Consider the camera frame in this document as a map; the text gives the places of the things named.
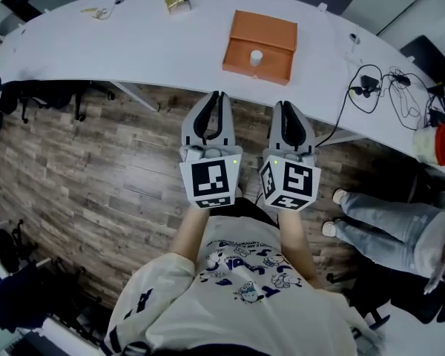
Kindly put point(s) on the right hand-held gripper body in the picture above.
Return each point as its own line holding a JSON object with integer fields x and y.
{"x": 296, "y": 180}

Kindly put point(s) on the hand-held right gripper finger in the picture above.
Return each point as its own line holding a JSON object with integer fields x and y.
{"x": 277, "y": 132}
{"x": 307, "y": 134}

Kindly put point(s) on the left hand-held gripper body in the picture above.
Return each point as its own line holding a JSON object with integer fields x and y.
{"x": 209, "y": 178}

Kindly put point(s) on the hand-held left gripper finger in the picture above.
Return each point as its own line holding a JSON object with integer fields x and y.
{"x": 191, "y": 126}
{"x": 227, "y": 124}

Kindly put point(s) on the white cylindrical item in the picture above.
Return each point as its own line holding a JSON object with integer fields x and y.
{"x": 256, "y": 58}

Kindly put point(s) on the orange cardboard box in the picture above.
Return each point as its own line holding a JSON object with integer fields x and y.
{"x": 269, "y": 24}

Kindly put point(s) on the person's left forearm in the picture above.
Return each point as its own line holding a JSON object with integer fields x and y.
{"x": 191, "y": 232}

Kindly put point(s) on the person's right forearm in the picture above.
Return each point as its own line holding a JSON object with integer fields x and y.
{"x": 298, "y": 247}

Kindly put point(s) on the small gold and white box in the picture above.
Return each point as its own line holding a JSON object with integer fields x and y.
{"x": 177, "y": 0}

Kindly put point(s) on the white table leg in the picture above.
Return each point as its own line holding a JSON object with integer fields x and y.
{"x": 339, "y": 137}
{"x": 135, "y": 95}

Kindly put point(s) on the person's black trousers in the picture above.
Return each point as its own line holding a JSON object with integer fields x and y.
{"x": 250, "y": 208}

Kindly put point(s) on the black power adapter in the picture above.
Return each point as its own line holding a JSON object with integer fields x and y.
{"x": 369, "y": 81}

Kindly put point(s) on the small black device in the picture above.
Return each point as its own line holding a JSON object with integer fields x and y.
{"x": 439, "y": 116}

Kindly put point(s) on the person's white printed t-shirt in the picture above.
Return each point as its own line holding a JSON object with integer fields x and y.
{"x": 237, "y": 310}

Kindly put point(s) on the red-lidded container in bag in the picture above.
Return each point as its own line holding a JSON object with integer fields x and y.
{"x": 443, "y": 145}

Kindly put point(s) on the bunch of keys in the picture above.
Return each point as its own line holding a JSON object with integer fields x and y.
{"x": 96, "y": 12}

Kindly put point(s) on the black chair base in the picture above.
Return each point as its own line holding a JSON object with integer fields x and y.
{"x": 371, "y": 310}

